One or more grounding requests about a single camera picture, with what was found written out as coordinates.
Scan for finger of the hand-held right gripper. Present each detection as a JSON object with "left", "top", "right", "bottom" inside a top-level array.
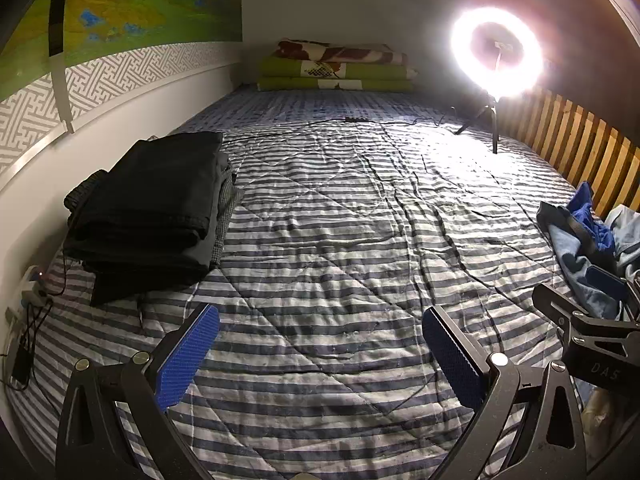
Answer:
[
  {"left": 531, "top": 284, "right": 577, "bottom": 332},
  {"left": 585, "top": 264, "right": 629, "bottom": 307}
]

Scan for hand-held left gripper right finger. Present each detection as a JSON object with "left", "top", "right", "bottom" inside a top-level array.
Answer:
[{"left": 421, "top": 305, "right": 588, "bottom": 480}]

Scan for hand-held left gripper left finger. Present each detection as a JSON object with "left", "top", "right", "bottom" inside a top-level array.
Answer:
[{"left": 55, "top": 302, "right": 221, "bottom": 480}]

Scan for blue shorts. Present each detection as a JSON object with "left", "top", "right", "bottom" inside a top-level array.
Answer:
[{"left": 569, "top": 180, "right": 617, "bottom": 257}]

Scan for light blue denim garment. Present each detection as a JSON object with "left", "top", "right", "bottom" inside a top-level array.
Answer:
[{"left": 547, "top": 220, "right": 627, "bottom": 322}]

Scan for pale grey garment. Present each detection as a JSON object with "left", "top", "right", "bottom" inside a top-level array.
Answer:
[{"left": 602, "top": 203, "right": 640, "bottom": 277}]

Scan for grey checked folded garment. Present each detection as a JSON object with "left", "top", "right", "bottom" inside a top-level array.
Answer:
[{"left": 64, "top": 162, "right": 247, "bottom": 271}]

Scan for black folded garment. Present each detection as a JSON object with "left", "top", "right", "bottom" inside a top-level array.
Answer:
[{"left": 62, "top": 131, "right": 232, "bottom": 307}]

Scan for black power bank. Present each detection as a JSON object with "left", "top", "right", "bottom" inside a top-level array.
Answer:
[{"left": 10, "top": 344, "right": 33, "bottom": 384}]

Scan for white power strip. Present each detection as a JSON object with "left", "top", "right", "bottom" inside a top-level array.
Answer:
[{"left": 19, "top": 264, "right": 55, "bottom": 309}]

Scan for blue white striped quilt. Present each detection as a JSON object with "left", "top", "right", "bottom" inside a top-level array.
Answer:
[{"left": 5, "top": 85, "right": 601, "bottom": 480}]

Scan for black tripod stand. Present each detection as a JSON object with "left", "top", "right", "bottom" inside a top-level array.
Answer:
[{"left": 452, "top": 40, "right": 503, "bottom": 155}]

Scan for green printed folded blanket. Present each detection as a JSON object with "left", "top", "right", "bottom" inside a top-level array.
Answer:
[{"left": 261, "top": 55, "right": 419, "bottom": 82}]

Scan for red floral folded blanket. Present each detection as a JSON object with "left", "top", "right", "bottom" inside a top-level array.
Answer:
[{"left": 274, "top": 38, "right": 407, "bottom": 65}]

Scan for wooden slatted bed rail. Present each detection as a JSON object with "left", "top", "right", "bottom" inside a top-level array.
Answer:
[{"left": 500, "top": 84, "right": 640, "bottom": 222}]

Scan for black charging cable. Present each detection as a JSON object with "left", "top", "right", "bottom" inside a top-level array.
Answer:
[{"left": 0, "top": 260, "right": 68, "bottom": 392}]

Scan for black ring light cable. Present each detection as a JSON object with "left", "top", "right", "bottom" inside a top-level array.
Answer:
[{"left": 225, "top": 108, "right": 463, "bottom": 147}]

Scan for green wall poster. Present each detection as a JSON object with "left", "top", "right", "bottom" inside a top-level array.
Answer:
[{"left": 0, "top": 0, "right": 244, "bottom": 103}]

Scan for black and white hanging strap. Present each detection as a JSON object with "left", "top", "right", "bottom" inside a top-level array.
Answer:
[{"left": 47, "top": 0, "right": 77, "bottom": 134}]

